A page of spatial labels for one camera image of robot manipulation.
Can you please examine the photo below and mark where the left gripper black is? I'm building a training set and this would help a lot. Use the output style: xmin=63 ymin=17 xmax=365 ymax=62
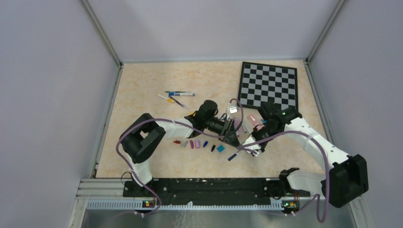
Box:
xmin=203 ymin=117 xmax=241 ymax=148

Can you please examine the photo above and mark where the teal highlighter cap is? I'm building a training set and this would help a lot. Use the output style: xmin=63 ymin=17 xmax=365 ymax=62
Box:
xmin=217 ymin=145 xmax=225 ymax=153

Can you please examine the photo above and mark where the pink highlighter pen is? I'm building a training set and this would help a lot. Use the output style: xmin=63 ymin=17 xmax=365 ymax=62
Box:
xmin=233 ymin=117 xmax=240 ymax=137

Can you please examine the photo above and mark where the pink eraser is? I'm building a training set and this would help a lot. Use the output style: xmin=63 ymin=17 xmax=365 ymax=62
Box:
xmin=249 ymin=114 xmax=262 ymax=130

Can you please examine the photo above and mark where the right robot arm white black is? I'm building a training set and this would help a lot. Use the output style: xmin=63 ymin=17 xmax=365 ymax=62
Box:
xmin=251 ymin=102 xmax=369 ymax=208

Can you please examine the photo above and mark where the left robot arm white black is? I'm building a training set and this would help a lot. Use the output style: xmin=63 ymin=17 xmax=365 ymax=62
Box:
xmin=116 ymin=100 xmax=241 ymax=196

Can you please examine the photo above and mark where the thin purple pen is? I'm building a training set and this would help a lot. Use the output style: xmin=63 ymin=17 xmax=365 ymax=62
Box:
xmin=169 ymin=96 xmax=187 ymax=109

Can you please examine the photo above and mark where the blue clear pen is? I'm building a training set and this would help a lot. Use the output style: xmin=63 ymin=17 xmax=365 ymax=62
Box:
xmin=165 ymin=91 xmax=195 ymax=97

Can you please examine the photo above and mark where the black white checkerboard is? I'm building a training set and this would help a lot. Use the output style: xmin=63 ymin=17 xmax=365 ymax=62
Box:
xmin=238 ymin=62 xmax=298 ymax=110

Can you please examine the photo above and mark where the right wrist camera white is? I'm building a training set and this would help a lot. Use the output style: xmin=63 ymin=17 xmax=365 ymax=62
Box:
xmin=242 ymin=138 xmax=262 ymax=156

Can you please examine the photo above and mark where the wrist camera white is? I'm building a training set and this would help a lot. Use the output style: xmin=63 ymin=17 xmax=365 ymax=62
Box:
xmin=227 ymin=105 xmax=238 ymax=114
xmin=242 ymin=138 xmax=262 ymax=156

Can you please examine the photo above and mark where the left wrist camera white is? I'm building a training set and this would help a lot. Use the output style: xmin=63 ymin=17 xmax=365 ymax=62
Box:
xmin=227 ymin=105 xmax=238 ymax=114

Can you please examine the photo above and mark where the white cable duct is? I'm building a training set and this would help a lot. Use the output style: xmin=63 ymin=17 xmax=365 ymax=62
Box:
xmin=86 ymin=199 xmax=284 ymax=211

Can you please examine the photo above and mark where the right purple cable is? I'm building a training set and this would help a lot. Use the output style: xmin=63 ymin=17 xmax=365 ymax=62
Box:
xmin=237 ymin=130 xmax=331 ymax=223

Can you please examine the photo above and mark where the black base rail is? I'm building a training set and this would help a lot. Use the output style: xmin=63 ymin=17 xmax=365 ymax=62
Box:
xmin=123 ymin=178 xmax=311 ymax=206

